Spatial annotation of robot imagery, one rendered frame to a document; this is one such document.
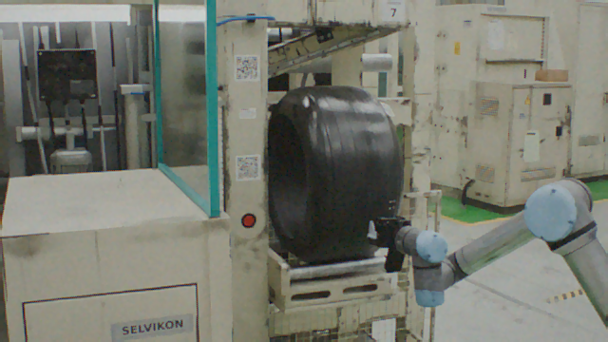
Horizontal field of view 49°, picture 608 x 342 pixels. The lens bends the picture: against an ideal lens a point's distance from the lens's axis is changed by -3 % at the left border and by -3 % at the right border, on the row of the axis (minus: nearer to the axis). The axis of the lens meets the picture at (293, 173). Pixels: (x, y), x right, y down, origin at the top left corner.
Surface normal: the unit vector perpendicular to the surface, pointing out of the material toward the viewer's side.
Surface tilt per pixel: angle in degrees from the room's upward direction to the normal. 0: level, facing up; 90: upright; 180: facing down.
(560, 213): 85
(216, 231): 90
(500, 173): 90
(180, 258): 90
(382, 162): 74
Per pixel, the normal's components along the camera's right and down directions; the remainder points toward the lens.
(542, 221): -0.67, 0.03
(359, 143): 0.31, -0.30
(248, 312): 0.36, 0.17
